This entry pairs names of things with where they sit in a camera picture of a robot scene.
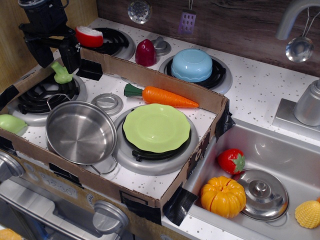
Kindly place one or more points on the orange toy pumpkin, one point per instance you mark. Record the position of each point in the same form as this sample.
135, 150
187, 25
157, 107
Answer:
223, 196

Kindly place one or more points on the hanging purple spatula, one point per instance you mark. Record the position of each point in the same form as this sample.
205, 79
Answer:
187, 20

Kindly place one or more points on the brown cardboard fence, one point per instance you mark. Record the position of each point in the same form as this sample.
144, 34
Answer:
142, 204

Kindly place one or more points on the orange toy carrot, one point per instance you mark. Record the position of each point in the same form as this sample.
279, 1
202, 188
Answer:
154, 95

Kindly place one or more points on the light green plastic plate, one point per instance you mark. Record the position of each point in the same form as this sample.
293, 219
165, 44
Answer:
156, 127

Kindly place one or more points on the silver stovetop knob rear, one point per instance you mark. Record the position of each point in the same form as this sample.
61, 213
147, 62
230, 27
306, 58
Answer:
161, 46

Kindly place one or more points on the silver toy faucet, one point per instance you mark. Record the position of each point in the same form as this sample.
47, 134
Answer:
301, 117

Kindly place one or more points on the silver toy sink basin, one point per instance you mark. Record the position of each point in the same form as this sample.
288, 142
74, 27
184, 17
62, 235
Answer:
280, 173

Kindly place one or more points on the light blue plastic bowl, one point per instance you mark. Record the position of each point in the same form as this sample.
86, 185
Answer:
192, 65

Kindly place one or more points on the black burner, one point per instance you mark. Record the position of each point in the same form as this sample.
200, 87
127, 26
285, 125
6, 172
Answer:
160, 150
217, 76
113, 41
46, 95

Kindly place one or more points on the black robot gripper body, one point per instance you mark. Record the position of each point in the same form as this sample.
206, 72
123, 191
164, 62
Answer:
45, 22

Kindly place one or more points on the yellow toy bottom left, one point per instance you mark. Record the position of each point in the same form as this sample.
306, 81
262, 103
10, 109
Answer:
8, 234

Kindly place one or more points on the black rear right burner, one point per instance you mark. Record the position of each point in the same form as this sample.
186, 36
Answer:
217, 76

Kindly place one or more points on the yellow toy corn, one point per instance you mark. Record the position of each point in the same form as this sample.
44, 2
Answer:
307, 214

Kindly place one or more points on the light green toy pear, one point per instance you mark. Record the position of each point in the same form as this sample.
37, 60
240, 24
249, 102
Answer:
12, 124

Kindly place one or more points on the hanging silver ladle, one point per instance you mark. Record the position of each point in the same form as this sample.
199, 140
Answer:
301, 48

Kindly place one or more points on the silver stove knob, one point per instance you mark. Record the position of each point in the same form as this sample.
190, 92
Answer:
109, 219
9, 167

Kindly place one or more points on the black front right burner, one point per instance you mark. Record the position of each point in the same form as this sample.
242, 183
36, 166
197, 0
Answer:
160, 150

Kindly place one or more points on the silver stovetop knob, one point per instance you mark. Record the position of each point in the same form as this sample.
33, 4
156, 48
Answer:
110, 103
161, 46

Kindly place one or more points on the black rear left burner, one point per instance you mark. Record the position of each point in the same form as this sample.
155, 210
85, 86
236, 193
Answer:
113, 41

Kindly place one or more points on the silver stovetop knob centre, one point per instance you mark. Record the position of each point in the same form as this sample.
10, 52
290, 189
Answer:
110, 103

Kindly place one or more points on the silver stove knob front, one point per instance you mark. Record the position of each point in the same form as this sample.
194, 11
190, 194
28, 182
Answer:
109, 219

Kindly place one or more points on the black front left burner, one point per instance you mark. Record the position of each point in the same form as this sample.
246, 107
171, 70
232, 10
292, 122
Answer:
46, 95

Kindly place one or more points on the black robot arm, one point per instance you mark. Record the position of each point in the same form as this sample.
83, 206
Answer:
42, 3

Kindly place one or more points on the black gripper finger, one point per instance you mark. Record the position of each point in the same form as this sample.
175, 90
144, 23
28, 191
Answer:
70, 53
41, 53

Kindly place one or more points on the hanging silver skimmer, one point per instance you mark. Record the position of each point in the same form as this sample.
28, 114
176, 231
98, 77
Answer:
139, 11

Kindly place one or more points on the stainless steel pot lid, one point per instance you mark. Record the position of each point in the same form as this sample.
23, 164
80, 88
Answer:
267, 199

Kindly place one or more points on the silver stove knob left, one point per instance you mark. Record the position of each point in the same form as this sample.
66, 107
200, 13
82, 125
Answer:
9, 167

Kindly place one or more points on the dark red toy beet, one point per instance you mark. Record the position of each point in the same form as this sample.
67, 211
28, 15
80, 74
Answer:
145, 53

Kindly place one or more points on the red toy strawberry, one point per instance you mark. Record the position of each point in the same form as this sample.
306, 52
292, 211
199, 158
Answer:
232, 161

